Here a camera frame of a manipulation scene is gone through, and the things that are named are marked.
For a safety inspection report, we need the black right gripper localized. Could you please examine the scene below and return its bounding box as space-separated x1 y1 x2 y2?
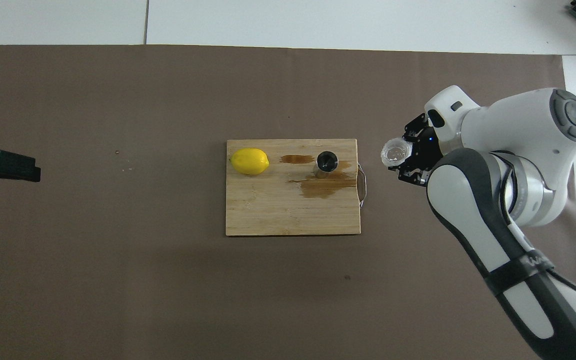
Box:
388 113 441 188

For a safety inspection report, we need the small clear glass cup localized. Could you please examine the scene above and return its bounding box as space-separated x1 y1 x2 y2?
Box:
380 137 414 168

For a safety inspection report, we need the steel cocktail jigger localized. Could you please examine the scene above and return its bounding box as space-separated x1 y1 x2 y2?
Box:
313 151 340 180

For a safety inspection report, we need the wooden cutting board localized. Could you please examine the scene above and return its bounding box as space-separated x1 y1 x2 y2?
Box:
225 138 369 237

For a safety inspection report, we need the yellow lemon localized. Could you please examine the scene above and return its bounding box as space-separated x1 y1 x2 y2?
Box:
229 147 270 176

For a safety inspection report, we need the brown paper table mat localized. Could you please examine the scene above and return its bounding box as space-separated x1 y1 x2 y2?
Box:
0 44 576 360

